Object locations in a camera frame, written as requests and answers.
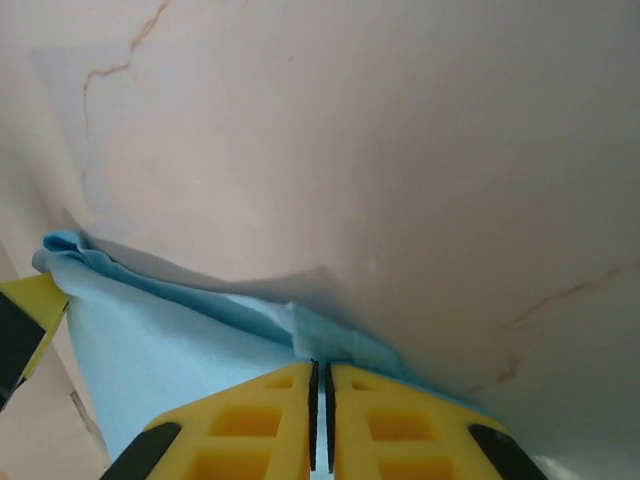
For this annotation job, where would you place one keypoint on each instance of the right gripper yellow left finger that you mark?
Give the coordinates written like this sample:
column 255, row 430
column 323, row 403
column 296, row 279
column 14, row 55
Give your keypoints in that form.
column 235, row 435

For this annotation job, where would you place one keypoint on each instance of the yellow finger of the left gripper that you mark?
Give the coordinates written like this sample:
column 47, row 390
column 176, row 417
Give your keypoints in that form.
column 30, row 320

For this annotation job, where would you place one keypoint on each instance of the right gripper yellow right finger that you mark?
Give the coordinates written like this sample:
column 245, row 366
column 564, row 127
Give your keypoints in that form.
column 400, row 440

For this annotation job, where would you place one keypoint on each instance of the light blue printed t-shirt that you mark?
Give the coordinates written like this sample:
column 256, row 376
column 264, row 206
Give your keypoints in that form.
column 150, row 350

